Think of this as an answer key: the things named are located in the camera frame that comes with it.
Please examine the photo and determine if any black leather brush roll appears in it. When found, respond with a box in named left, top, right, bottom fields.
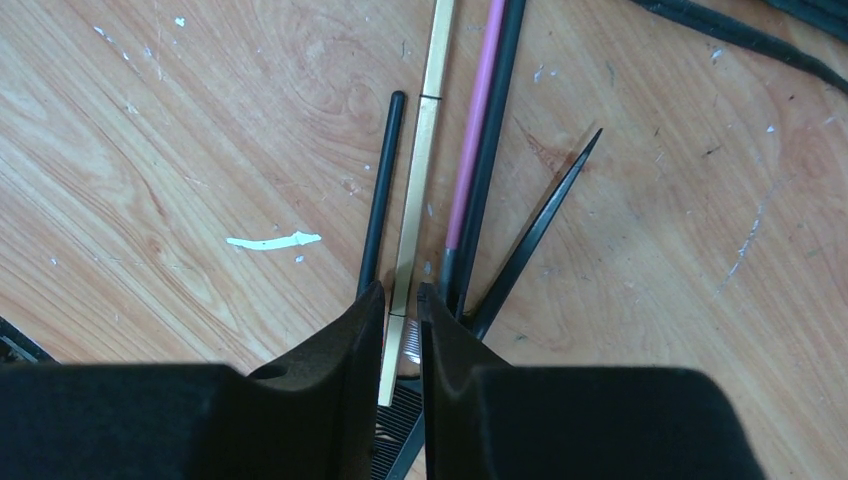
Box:
left=638, top=1, right=847, bottom=92

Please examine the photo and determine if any pink handled brow brush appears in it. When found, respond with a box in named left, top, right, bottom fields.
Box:
left=439, top=0, right=507, bottom=298

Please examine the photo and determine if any slim black liner brush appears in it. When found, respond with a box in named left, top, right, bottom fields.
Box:
left=356, top=90, right=407, bottom=297

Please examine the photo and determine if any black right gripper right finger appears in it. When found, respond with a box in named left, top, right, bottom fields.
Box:
left=417, top=283, right=765, bottom=479

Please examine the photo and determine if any gold handled makeup brush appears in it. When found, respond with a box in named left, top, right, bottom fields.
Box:
left=377, top=0, right=456, bottom=407

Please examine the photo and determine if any black spoolie brush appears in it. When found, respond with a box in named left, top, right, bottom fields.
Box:
left=452, top=0, right=526, bottom=319

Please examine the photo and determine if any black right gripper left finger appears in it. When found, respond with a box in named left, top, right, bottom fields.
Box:
left=1, top=282, right=385, bottom=479

